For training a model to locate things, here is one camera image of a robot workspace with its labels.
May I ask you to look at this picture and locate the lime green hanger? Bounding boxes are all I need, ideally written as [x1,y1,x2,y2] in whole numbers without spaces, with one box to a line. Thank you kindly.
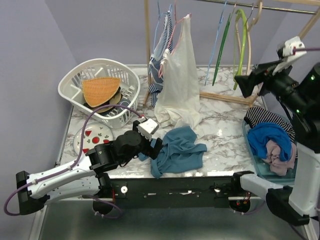
[233,9,247,91]

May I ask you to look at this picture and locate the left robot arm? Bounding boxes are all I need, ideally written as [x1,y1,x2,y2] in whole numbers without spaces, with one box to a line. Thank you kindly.
[15,130,163,216]

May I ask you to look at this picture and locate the white plastic laundry basket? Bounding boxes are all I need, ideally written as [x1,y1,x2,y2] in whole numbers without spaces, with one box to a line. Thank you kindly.
[57,58,141,129]

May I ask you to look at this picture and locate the light blue wire hanger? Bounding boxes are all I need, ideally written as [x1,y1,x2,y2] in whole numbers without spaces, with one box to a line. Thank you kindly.
[151,0,173,61]

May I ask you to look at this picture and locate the wooden clothes rack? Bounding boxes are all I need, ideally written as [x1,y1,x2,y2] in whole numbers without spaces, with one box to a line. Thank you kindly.
[144,0,320,107]

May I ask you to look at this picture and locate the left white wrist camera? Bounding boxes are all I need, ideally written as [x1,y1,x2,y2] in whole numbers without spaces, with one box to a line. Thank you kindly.
[137,119,159,139]

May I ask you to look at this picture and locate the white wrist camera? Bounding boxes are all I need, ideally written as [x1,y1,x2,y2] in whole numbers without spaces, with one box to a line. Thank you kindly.
[272,36,307,75]
[137,119,159,139]

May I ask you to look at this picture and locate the black white striped garment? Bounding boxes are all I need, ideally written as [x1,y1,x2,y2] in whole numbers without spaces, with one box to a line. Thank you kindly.
[243,107,296,142]

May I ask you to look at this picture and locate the teal plastic bin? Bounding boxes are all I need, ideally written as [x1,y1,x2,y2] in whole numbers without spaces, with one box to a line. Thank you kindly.
[242,120,298,186]

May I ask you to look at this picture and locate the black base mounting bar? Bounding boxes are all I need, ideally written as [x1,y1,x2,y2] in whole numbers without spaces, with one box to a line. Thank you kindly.
[82,172,253,210]

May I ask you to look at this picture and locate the beige wooden hanger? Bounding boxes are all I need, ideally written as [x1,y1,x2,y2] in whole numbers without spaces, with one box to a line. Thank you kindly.
[234,0,263,75]

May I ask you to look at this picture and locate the pink garment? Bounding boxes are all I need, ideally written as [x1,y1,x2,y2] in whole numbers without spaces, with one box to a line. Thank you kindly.
[263,140,297,177]

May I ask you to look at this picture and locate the bright blue garment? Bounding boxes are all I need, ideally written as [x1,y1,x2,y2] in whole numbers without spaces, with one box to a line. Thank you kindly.
[247,122,291,161]

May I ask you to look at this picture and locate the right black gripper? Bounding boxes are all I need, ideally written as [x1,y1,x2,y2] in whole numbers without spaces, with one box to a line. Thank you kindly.
[234,53,311,112]

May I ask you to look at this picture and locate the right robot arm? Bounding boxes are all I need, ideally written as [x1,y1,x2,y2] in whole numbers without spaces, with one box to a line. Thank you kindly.
[230,62,320,226]

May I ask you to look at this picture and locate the dark plates in basket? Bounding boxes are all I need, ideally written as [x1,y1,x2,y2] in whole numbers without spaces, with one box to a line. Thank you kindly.
[83,87,131,117]

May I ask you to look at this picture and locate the blue striped garment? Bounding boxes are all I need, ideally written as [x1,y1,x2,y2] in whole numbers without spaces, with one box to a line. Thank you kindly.
[148,10,174,107]

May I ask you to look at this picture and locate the dark green plastic hanger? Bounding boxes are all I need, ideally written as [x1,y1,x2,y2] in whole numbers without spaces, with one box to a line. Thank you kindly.
[212,13,232,86]

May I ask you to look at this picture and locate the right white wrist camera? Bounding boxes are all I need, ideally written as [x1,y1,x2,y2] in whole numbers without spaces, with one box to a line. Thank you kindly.
[272,36,307,75]

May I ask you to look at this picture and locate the watermelon pattern plate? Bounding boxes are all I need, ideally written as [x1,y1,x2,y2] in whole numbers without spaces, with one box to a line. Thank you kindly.
[73,122,114,155]

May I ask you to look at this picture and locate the orange woven mat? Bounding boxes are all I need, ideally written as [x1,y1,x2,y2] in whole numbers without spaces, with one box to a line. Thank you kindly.
[82,77,121,108]

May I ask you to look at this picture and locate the light blue plastic hanger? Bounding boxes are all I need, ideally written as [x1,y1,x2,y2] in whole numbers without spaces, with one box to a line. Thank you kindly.
[204,0,227,86]

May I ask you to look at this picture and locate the pink wire hanger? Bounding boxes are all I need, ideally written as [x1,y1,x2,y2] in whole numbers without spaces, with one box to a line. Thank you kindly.
[158,0,185,78]

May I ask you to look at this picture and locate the white tank top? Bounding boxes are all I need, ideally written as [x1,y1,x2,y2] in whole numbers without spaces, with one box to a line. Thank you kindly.
[154,14,204,138]

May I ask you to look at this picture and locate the teal blue tank top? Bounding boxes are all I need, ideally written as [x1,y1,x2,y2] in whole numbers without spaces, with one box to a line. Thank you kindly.
[150,126,207,179]

